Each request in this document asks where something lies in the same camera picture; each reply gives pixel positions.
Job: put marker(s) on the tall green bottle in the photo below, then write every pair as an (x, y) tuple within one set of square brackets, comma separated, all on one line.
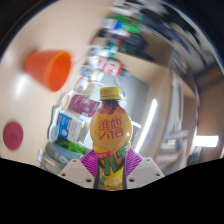
[(71, 145)]

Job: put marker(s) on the orange plastic cup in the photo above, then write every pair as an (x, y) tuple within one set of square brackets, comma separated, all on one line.
[(50, 68)]

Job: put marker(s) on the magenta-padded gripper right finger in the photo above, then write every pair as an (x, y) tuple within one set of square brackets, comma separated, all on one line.
[(148, 170)]

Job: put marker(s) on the ceiling light strip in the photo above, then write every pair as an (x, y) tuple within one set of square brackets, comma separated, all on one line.
[(206, 141)]

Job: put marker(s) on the yellow lemon tea bottle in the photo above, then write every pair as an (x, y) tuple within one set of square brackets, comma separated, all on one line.
[(111, 133)]

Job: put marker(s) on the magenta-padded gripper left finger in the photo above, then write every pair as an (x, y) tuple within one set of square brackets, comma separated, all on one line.
[(75, 170)]

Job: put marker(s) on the blue and white carton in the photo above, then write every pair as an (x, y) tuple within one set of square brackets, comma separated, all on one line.
[(70, 127)]

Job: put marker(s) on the pink packet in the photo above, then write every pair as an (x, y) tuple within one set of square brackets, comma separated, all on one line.
[(83, 105)]

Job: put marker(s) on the flat round red coaster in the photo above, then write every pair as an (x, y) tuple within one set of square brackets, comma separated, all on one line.
[(13, 135)]

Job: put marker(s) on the red and white can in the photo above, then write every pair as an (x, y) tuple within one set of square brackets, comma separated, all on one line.
[(110, 66)]

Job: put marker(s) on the under-shelf light bar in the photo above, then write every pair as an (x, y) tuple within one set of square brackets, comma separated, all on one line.
[(148, 121)]

